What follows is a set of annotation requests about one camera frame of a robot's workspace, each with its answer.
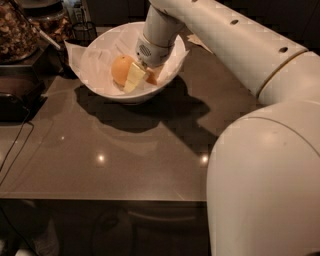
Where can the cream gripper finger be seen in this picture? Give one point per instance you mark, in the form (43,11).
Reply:
(136,74)

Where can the black wire cup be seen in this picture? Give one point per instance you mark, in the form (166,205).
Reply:
(84,32)

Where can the large glass nut jar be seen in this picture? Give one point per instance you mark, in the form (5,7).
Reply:
(18,39)

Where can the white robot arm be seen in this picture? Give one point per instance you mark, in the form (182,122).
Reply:
(263,178)

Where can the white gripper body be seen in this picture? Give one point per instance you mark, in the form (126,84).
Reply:
(154,53)

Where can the white utensil handle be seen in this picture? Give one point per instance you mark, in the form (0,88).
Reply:
(47,38)

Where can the left whole orange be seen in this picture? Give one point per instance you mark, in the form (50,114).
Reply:
(120,68)

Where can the white paper bowl liner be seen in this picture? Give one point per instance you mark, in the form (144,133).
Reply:
(93,63)

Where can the white bowl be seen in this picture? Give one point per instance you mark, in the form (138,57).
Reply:
(133,96)

